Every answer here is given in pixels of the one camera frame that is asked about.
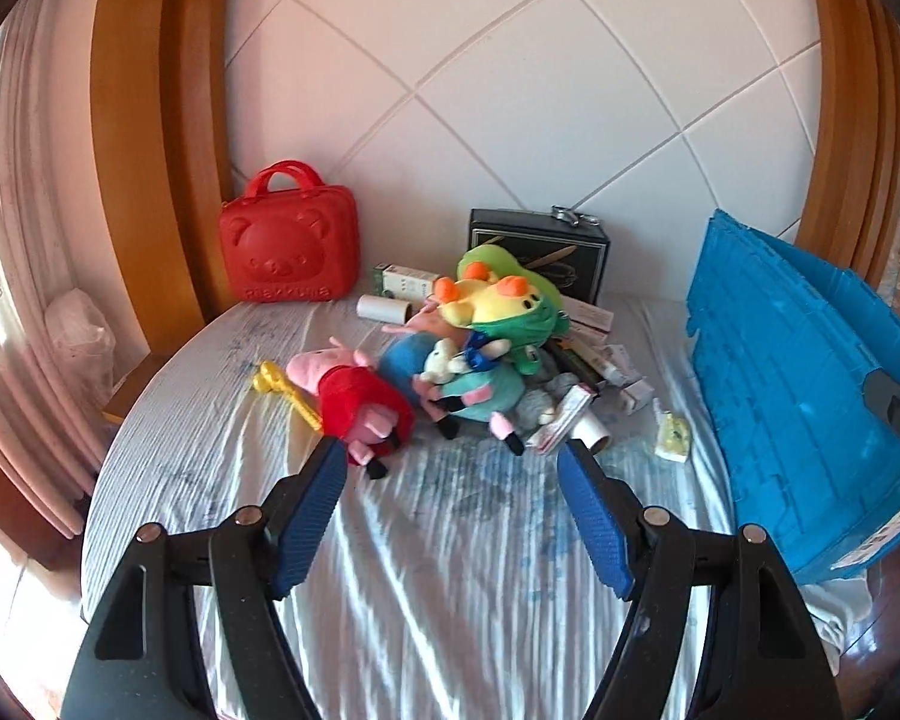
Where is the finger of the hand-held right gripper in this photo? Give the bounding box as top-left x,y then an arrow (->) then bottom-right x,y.
861,369 -> 900,458

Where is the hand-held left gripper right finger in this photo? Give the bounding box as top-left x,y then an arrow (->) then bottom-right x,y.
557,441 -> 845,720

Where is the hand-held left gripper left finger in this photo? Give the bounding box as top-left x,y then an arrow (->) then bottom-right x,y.
60,435 -> 350,720

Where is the blue plastic crate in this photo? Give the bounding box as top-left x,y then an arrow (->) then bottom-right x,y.
685,208 -> 900,584

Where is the blue-bodied pig plush toy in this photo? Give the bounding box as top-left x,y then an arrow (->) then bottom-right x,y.
379,311 -> 462,440

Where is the brown wooden desktop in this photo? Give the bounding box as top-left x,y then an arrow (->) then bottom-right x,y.
832,577 -> 900,698

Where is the small white roll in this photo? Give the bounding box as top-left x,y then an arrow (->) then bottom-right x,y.
574,414 -> 617,455

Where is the white and red packet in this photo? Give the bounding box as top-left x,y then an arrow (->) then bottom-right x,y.
529,384 -> 597,455

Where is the small yellow packet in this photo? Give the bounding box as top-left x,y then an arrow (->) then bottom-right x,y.
655,409 -> 692,461

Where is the red-bodied pig plush toy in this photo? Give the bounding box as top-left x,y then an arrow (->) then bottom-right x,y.
285,336 -> 415,479

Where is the grey plush toy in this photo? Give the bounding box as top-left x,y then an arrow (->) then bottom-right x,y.
514,382 -> 563,428

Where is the yellow plastic toy wand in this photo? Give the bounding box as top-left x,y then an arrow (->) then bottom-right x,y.
251,361 -> 323,432

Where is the white cosmetic box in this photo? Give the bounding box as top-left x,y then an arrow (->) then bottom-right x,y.
598,343 -> 655,412

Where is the dark slim box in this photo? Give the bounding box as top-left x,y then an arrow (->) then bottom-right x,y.
557,347 -> 610,389

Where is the teal-bodied pig plush toy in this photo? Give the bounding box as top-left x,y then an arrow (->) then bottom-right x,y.
412,364 -> 530,458

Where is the small white plush toy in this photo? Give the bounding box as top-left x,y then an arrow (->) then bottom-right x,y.
418,334 -> 512,385

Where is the wooden stool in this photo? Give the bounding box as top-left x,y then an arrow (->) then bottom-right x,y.
103,356 -> 173,421

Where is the white paper roll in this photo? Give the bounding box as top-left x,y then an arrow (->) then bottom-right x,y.
356,294 -> 413,325

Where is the yellow duck plush toy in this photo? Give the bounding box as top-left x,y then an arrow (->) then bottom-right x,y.
431,276 -> 575,376

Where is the white and green box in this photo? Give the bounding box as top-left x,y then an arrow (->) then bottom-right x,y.
373,262 -> 440,301

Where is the black gift box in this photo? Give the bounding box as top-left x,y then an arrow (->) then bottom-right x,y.
469,208 -> 611,302

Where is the red bear-face case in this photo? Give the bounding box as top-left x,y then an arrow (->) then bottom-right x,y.
220,159 -> 359,305

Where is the lime green plush toy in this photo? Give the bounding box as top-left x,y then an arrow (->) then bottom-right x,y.
456,242 -> 567,308

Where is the clear plastic bag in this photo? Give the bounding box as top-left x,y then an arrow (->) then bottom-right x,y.
45,289 -> 117,406

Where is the pink curtain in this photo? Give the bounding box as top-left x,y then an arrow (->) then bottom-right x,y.
0,0 -> 121,541

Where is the wooden wall trim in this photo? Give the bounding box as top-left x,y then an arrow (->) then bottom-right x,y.
90,0 -> 233,391
799,0 -> 900,293

